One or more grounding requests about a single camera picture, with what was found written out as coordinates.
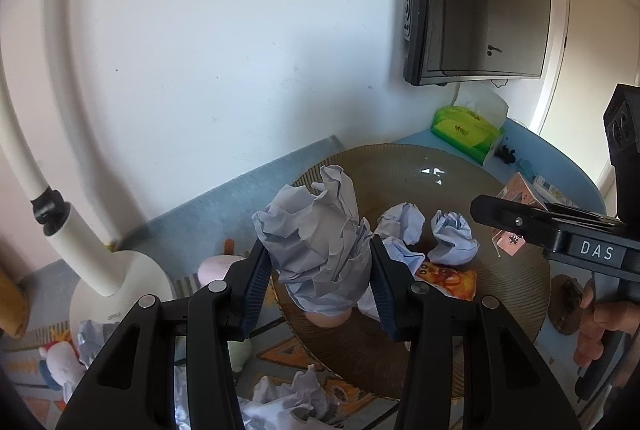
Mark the paper ball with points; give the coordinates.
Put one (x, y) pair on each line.
(400, 222)
(315, 240)
(452, 237)
(92, 335)
(402, 262)
(295, 390)

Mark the person's right hand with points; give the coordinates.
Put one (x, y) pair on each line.
(615, 317)

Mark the white blue plush toy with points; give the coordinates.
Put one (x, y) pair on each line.
(60, 360)

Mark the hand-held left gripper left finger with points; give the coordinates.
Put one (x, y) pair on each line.
(255, 290)

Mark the small white box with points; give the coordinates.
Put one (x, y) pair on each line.
(550, 192)

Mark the amber ribbed glass bowl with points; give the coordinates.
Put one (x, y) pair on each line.
(380, 169)

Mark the green tissue pack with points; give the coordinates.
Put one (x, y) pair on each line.
(465, 129)

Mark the white door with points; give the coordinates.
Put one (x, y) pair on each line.
(590, 59)

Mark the pink cartoon box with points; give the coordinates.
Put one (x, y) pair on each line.
(517, 187)

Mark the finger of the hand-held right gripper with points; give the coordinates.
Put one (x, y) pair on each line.
(585, 214)
(515, 217)

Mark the brown wooden coaster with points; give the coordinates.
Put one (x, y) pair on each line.
(565, 305)

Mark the black hair clip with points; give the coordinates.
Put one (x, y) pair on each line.
(505, 153)

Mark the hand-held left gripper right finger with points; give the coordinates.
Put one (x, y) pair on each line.
(385, 295)

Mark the bamboo pen holder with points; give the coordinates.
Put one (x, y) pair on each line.
(10, 300)

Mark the orange picture card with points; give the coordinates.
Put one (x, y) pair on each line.
(450, 282)

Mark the white desk lamp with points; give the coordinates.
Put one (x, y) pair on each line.
(120, 290)

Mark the plain dango plush skewer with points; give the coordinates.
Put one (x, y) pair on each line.
(215, 267)

